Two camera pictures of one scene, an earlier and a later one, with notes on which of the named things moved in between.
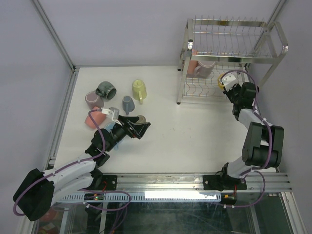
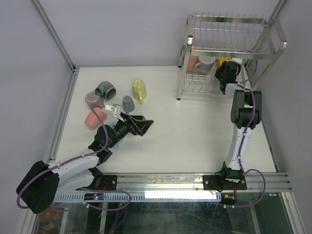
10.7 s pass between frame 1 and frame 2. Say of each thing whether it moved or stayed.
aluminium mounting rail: stayed
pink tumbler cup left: stayed
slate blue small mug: stayed
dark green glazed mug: stayed
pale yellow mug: stayed
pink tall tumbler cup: moved
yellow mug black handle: moved
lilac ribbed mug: moved
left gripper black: stayed
